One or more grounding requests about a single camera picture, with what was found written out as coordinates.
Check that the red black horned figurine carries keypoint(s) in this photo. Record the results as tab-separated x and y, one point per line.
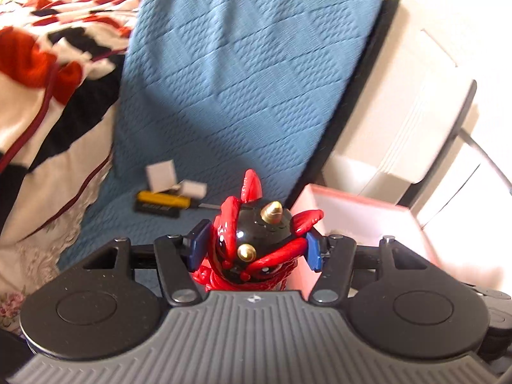
250	248

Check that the beige plastic panel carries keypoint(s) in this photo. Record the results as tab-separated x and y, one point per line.
416	100

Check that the grey metal bar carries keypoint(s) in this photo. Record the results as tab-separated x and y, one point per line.
486	156

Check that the pink cardboard box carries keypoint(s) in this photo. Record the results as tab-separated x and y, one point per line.
360	220

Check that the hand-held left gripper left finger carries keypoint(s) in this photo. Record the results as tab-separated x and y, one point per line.
202	244

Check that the white charger cube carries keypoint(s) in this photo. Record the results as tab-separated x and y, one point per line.
160	175
192	188

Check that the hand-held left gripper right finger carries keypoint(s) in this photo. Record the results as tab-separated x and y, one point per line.
314	248

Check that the floral lace bed cloth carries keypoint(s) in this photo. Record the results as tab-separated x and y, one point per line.
40	248

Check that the blue textured seat cushion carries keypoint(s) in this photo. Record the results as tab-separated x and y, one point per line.
240	68

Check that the red black printed blanket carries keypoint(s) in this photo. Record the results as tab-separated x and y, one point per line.
48	80

